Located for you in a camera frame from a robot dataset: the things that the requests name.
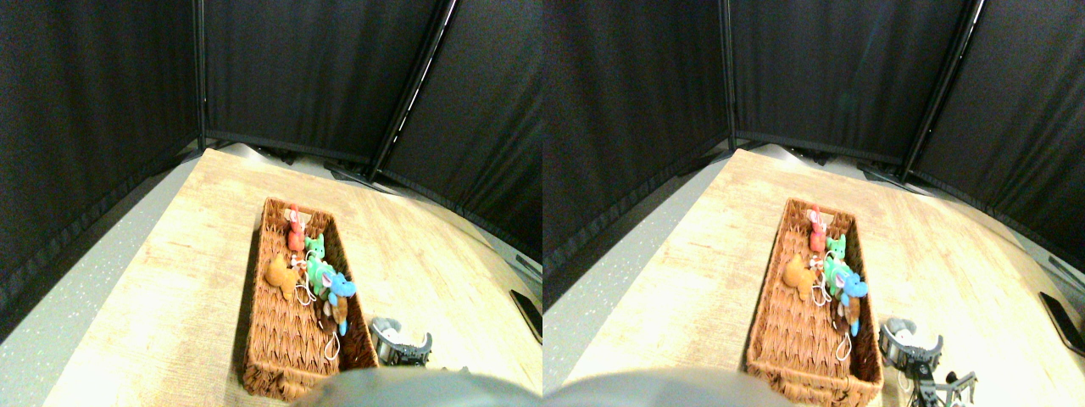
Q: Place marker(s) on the grey plush toy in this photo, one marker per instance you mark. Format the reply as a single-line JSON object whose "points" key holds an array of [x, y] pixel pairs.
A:
{"points": [[386, 331], [895, 331]]}

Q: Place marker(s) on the blue plush toy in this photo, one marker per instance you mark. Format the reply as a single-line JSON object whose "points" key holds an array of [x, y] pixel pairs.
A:
{"points": [[343, 287], [854, 288]]}

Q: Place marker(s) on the green plush toy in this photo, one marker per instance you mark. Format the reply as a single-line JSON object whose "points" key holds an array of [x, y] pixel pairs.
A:
{"points": [[320, 274], [837, 275], [315, 248], [836, 248]]}

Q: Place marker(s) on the orange white striped toy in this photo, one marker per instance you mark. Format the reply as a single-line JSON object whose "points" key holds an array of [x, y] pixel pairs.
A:
{"points": [[297, 259], [816, 261]]}

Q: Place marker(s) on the tan plush bear toy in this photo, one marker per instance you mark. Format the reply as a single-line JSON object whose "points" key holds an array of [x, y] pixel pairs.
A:
{"points": [[798, 275], [280, 273]]}

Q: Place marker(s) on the red plush toy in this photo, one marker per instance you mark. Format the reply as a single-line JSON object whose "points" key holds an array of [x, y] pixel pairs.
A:
{"points": [[295, 227], [816, 227]]}

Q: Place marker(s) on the black smartphone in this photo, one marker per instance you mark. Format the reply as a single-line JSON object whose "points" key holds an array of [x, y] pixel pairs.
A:
{"points": [[1063, 322], [527, 315]]}

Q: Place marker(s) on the brown wicker basket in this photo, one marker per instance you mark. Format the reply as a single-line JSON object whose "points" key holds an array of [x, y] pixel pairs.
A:
{"points": [[280, 339], [788, 339]]}

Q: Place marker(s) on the black curtain stand foot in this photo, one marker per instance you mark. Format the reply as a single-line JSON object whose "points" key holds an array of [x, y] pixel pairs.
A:
{"points": [[1066, 265], [360, 176], [892, 177], [807, 156], [528, 263], [273, 154]]}

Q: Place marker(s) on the black curtain stand pole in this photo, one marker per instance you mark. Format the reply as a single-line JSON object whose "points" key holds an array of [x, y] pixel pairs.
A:
{"points": [[941, 89], [411, 89], [200, 76], [728, 76]]}

